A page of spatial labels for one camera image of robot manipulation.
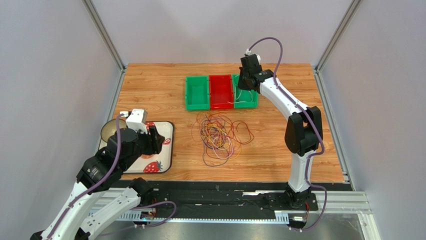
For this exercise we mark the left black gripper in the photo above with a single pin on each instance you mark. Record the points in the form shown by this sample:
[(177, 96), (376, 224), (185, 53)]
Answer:
[(154, 145)]

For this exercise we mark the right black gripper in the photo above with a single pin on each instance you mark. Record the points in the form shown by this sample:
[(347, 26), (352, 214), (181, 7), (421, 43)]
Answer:
[(244, 84)]

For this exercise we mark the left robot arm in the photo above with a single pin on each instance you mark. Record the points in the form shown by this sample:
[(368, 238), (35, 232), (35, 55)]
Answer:
[(96, 177)]

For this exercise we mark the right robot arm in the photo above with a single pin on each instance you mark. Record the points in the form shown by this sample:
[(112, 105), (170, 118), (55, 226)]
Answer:
[(303, 132)]

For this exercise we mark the orange mug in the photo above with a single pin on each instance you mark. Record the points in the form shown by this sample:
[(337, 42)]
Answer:
[(146, 156)]

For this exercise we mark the strawberry print white tray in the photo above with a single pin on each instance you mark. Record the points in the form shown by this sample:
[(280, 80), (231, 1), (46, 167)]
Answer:
[(163, 159)]

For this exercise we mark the right green plastic bin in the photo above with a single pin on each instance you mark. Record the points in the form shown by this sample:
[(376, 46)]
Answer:
[(243, 98)]

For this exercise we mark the green plastic bin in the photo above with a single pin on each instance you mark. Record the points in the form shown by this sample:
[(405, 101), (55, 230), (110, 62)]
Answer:
[(197, 93), (243, 98)]

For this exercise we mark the red plastic bin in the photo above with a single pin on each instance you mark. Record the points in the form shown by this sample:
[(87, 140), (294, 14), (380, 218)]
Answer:
[(221, 92)]

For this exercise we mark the beige ceramic bowl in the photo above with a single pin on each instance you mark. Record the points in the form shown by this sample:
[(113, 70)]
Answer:
[(110, 128)]

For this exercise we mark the left green plastic bin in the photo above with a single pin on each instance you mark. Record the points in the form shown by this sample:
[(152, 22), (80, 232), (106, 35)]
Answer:
[(197, 93)]

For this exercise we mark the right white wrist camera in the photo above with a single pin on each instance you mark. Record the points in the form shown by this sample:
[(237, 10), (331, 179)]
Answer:
[(253, 53)]

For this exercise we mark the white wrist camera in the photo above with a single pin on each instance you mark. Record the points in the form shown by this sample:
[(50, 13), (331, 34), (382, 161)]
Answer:
[(136, 119), (253, 53)]

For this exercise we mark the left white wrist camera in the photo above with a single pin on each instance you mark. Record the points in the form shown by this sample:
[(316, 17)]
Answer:
[(136, 119)]

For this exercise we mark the aluminium frame rail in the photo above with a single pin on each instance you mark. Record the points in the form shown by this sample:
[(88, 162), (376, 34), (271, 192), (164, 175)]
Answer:
[(333, 204)]

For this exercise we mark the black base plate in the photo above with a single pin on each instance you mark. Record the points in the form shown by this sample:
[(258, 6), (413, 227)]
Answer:
[(222, 200)]

